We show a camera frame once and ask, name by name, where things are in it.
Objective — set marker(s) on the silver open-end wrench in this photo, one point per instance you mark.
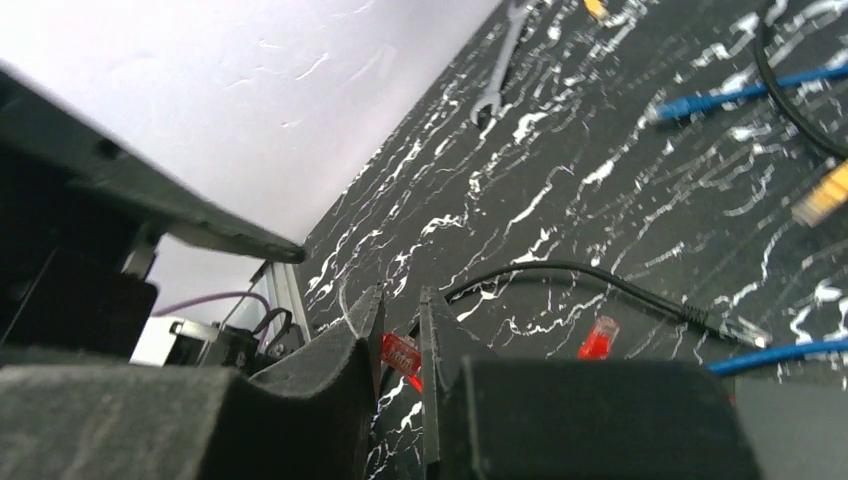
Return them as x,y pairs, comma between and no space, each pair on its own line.
517,13

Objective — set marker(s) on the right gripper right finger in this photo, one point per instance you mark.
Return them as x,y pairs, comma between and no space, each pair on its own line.
492,417

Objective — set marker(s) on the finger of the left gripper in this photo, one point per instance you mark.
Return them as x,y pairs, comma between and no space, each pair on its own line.
41,132

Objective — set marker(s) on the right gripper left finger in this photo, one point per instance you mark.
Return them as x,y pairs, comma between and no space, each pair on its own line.
73,415

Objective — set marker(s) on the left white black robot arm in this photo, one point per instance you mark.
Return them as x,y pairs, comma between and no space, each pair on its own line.
81,219

